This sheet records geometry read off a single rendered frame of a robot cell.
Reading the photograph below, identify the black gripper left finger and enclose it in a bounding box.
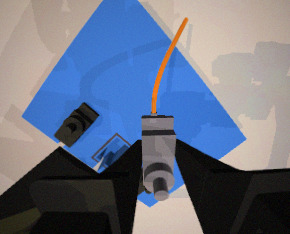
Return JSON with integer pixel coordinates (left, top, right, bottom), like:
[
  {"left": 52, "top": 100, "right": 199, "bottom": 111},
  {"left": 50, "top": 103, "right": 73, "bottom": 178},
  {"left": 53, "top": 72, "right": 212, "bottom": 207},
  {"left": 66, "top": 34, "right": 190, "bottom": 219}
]
[{"left": 29, "top": 140, "right": 142, "bottom": 234}]

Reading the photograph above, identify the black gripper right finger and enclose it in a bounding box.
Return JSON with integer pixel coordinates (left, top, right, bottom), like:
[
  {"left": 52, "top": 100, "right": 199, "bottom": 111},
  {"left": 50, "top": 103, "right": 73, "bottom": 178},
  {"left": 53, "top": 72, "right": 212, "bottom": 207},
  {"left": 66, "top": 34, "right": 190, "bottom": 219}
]
[{"left": 175, "top": 139, "right": 290, "bottom": 234}]

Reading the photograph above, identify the grey micro servo with orange cable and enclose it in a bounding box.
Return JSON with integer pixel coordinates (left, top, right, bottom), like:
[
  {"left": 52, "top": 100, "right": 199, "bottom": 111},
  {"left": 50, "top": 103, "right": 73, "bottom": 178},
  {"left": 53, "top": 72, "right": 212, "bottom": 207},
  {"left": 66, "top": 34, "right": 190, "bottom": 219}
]
[{"left": 141, "top": 18, "right": 188, "bottom": 201}]

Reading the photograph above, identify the blue flat panel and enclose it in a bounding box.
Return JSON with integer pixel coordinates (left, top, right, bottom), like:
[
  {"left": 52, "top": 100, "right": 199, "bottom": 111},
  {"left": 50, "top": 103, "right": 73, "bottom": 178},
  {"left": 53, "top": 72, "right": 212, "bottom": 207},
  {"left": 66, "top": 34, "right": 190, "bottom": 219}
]
[{"left": 21, "top": 0, "right": 247, "bottom": 173}]

